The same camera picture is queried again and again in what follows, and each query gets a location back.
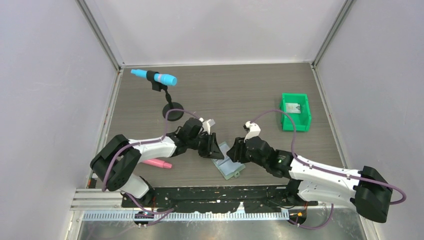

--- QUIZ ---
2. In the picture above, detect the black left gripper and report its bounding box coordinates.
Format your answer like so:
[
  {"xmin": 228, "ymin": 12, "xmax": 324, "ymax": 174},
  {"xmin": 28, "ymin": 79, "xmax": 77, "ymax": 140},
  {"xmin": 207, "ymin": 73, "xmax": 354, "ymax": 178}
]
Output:
[{"xmin": 187, "ymin": 132, "xmax": 224, "ymax": 160}]

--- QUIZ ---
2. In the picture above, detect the mint green card holder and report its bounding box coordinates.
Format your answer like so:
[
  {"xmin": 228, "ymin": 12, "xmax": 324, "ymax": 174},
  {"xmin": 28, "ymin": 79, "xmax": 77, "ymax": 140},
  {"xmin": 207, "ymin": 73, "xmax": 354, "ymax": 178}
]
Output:
[{"xmin": 212, "ymin": 141, "xmax": 246, "ymax": 180}]

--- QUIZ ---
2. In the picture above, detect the silver VIP card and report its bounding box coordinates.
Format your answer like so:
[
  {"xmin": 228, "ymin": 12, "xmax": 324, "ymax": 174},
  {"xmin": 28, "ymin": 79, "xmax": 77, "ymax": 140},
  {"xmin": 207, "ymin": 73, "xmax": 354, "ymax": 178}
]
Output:
[{"xmin": 285, "ymin": 102, "xmax": 302, "ymax": 114}]

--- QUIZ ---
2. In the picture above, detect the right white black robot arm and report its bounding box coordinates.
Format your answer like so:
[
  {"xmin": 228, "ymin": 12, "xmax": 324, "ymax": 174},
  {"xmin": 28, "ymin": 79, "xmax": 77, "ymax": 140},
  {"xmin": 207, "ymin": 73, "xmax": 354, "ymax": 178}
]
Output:
[{"xmin": 226, "ymin": 136, "xmax": 393, "ymax": 223}]

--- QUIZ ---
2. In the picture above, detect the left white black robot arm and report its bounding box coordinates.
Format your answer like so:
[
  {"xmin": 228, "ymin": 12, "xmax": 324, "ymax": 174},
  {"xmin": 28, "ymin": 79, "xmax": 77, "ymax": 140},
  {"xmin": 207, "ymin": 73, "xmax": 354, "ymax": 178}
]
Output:
[{"xmin": 89, "ymin": 117, "xmax": 224, "ymax": 207}]

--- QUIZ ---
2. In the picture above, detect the black microphone stand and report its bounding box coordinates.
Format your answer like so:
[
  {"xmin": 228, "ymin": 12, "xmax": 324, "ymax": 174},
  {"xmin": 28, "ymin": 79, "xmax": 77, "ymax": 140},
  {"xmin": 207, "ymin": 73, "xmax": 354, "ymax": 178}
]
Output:
[{"xmin": 149, "ymin": 81, "xmax": 184, "ymax": 122}]

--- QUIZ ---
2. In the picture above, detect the pink marker pen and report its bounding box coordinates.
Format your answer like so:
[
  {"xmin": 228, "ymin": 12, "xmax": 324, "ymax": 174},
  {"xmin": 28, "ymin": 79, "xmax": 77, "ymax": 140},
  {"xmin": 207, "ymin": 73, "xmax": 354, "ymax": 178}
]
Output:
[{"xmin": 142, "ymin": 158, "xmax": 173, "ymax": 169}]

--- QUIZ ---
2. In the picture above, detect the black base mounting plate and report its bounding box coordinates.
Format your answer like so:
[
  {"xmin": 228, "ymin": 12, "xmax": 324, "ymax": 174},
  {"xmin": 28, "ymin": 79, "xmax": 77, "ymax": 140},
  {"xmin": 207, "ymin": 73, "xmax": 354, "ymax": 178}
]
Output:
[{"xmin": 121, "ymin": 185, "xmax": 318, "ymax": 214}]

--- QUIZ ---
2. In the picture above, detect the green plastic bin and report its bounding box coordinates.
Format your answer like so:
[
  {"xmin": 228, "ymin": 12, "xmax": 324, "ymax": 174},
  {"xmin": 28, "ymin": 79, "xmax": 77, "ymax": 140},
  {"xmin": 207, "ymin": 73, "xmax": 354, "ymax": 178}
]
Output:
[{"xmin": 279, "ymin": 93, "xmax": 312, "ymax": 132}]

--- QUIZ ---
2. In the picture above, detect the blue toy microphone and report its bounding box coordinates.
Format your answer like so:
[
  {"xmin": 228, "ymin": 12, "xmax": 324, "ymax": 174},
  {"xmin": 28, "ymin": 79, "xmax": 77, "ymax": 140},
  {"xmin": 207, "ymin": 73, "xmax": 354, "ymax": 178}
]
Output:
[{"xmin": 130, "ymin": 69, "xmax": 178, "ymax": 86}]

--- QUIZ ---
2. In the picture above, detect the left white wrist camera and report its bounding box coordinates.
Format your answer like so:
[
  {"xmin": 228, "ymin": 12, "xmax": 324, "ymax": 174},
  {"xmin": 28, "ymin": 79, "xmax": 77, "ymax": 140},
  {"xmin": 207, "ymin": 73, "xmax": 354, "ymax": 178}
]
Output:
[{"xmin": 199, "ymin": 117, "xmax": 215, "ymax": 134}]

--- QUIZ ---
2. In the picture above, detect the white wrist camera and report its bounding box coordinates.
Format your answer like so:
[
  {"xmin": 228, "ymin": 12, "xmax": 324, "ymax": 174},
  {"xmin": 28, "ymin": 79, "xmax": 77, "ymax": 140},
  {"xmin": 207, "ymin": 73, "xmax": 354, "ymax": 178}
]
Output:
[
  {"xmin": 199, "ymin": 117, "xmax": 215, "ymax": 134},
  {"xmin": 243, "ymin": 121, "xmax": 261, "ymax": 142}
]

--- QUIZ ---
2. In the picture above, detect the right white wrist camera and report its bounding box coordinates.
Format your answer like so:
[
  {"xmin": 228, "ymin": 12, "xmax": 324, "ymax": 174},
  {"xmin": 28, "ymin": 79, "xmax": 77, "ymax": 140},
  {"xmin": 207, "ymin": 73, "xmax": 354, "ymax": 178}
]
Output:
[{"xmin": 243, "ymin": 121, "xmax": 261, "ymax": 142}]

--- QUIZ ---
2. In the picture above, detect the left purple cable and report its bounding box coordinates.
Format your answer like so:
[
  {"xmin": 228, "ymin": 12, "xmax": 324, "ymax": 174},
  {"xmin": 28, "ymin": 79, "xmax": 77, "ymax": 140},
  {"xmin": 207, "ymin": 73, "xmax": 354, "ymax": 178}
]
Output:
[{"xmin": 101, "ymin": 108, "xmax": 204, "ymax": 229}]

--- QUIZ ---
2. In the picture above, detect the aluminium frame rail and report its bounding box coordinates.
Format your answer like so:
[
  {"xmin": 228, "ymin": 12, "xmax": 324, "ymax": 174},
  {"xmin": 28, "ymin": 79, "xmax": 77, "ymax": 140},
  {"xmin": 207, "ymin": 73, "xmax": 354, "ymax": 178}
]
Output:
[{"xmin": 70, "ymin": 185, "xmax": 372, "ymax": 223}]

